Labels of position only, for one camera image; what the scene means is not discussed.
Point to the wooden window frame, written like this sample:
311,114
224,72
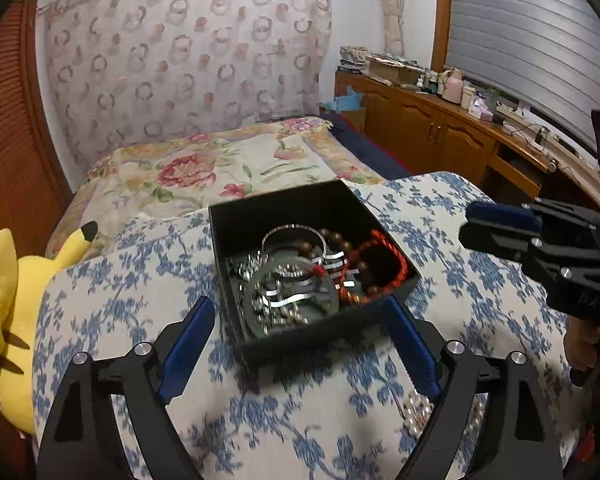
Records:
441,20

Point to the flat cardboard box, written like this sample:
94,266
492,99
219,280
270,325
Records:
395,72

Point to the pink thermos jug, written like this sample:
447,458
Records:
452,87

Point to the stack of patterned boxes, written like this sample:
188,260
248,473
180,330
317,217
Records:
354,59

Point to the green bottle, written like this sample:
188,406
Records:
493,97

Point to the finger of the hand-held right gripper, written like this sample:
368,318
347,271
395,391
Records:
490,240
505,216

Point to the beige lace curtain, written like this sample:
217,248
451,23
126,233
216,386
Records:
392,10

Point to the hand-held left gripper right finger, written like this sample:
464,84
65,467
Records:
412,350

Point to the round silver bangle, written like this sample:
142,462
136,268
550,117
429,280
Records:
269,240

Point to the grey window blind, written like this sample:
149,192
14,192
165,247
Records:
520,35

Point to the yellow plush toy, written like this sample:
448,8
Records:
15,320

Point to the pink floral quilt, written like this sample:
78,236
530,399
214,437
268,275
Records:
190,170

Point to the blue floral blanket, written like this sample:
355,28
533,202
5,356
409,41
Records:
290,420

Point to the brown louvered wardrobe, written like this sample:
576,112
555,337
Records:
15,135

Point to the light blue plastic bag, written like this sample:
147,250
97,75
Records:
347,100

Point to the long wooden cabinet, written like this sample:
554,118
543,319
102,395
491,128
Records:
455,135

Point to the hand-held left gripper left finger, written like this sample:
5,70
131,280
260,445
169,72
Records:
185,355

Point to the white jar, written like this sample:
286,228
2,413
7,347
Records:
469,97

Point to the pink tissue box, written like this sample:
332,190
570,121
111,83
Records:
480,111

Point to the person's right hand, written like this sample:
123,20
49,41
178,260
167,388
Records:
582,350

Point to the dark blue bed sheet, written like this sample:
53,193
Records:
375,155

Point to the black box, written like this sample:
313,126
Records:
305,340

